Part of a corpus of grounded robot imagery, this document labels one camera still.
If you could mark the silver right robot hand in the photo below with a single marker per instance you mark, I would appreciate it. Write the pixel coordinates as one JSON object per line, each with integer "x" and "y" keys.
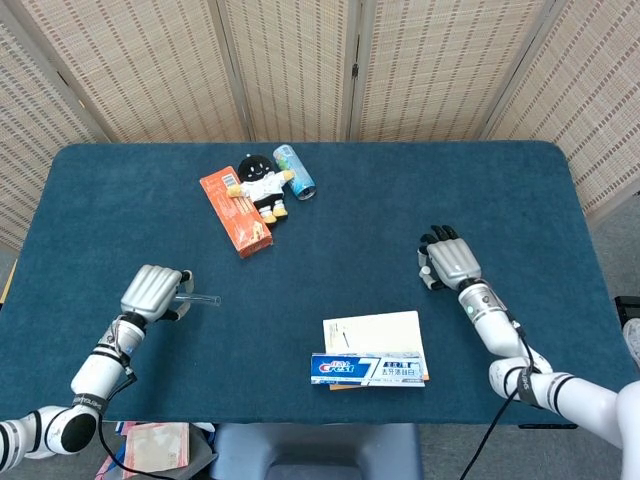
{"x": 455, "y": 262}

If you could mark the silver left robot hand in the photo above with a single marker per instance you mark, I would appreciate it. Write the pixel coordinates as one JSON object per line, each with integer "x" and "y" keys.
{"x": 147, "y": 290}

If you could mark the clear glass test tube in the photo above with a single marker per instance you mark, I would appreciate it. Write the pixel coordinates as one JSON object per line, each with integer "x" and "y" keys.
{"x": 207, "y": 300}

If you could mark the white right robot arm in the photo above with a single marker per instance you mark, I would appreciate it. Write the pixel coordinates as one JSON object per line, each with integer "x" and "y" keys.
{"x": 495, "y": 330}

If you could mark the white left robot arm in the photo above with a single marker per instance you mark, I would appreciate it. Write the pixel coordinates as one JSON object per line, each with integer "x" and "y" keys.
{"x": 95, "y": 372}

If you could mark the cream paper booklet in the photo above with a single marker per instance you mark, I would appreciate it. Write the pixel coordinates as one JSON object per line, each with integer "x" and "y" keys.
{"x": 375, "y": 330}

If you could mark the dark blue tablecloth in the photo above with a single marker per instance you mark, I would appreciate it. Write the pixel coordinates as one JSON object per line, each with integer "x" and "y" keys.
{"x": 350, "y": 250}

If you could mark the orange carton box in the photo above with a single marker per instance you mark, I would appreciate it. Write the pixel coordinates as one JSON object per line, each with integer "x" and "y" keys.
{"x": 235, "y": 220}

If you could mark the blue Crest toothpaste box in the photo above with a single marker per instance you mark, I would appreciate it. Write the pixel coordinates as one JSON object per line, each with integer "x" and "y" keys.
{"x": 350, "y": 369}

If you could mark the black-headed plush doll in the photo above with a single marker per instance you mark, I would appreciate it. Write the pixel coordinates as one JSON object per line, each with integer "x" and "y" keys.
{"x": 262, "y": 187}

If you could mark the pink flat box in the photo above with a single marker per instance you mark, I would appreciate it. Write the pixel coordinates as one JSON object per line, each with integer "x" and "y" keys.
{"x": 155, "y": 447}

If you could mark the dark grey bag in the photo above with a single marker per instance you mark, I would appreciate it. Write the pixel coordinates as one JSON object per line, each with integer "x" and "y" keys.
{"x": 202, "y": 445}

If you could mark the black box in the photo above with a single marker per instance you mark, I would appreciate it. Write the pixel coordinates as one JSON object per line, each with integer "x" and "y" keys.
{"x": 629, "y": 305}

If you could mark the light blue drink can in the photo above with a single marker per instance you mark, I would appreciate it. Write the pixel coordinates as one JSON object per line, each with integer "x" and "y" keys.
{"x": 295, "y": 172}

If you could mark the black bar under table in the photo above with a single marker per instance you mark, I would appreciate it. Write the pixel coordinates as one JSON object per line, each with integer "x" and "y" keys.
{"x": 540, "y": 426}

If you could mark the white sneaker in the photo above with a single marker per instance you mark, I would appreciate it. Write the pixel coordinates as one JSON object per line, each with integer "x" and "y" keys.
{"x": 632, "y": 342}

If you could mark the woven folding screen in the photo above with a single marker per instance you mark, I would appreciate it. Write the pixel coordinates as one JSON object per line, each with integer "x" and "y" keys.
{"x": 150, "y": 75}

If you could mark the grey-blue chair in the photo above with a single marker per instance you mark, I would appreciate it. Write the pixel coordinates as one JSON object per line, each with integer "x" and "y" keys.
{"x": 320, "y": 450}

